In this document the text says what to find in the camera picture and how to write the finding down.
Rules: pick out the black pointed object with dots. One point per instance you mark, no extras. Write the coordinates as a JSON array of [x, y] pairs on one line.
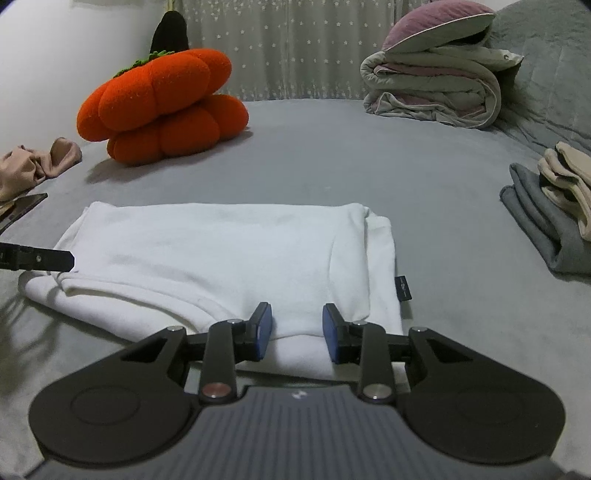
[[170, 32]]

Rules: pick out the orange pumpkin plush pillow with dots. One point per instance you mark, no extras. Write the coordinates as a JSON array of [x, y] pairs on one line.
[[166, 106]]

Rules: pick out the grey bed sheet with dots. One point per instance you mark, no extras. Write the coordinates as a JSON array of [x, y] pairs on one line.
[[438, 221]]

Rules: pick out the white shirt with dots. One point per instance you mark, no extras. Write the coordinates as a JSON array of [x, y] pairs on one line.
[[217, 258]]

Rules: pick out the folded beige garment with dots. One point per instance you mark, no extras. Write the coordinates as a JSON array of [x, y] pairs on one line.
[[570, 184]]

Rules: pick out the purple pillow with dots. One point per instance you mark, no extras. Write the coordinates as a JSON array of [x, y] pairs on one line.
[[429, 25]]

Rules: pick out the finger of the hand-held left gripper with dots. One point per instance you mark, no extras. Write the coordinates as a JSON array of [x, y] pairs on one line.
[[41, 259]]

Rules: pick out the folded grey garment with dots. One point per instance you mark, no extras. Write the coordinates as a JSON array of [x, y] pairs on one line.
[[535, 217]]

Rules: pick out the grey quilted headboard cushion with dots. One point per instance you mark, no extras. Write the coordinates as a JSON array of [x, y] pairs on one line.
[[554, 69]]

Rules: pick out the folded white and purple quilt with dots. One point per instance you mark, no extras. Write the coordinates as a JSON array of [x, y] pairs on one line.
[[434, 87]]

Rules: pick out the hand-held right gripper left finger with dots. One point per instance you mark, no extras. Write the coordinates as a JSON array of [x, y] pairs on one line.
[[264, 333]]

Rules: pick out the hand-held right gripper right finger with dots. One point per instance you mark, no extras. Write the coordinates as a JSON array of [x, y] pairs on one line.
[[331, 338]]

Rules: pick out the star-patterned sheer curtain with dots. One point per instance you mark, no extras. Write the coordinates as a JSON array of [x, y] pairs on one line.
[[286, 50]]

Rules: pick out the beige crumpled cloth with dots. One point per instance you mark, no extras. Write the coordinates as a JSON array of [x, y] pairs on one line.
[[41, 164]]

